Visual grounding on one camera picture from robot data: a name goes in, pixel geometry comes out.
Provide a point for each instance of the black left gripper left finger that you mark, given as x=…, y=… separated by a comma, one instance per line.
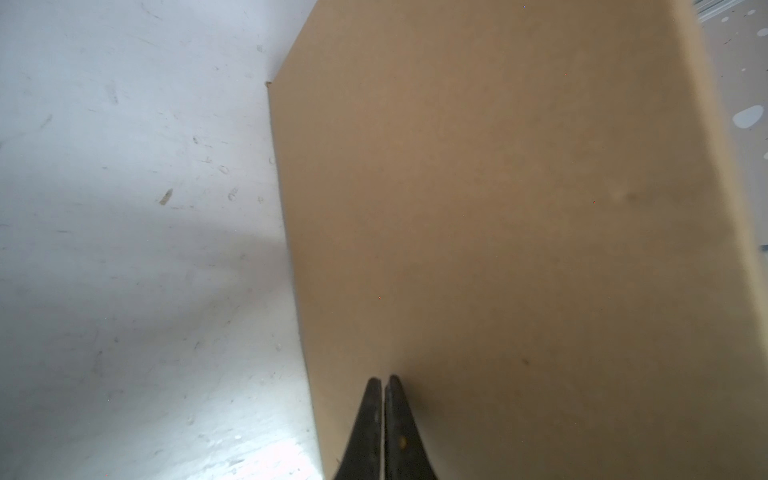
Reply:
x=362, y=457

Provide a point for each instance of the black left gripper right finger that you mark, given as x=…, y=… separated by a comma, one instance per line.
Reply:
x=405, y=457

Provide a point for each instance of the brown cardboard express box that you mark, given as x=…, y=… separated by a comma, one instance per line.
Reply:
x=528, y=211

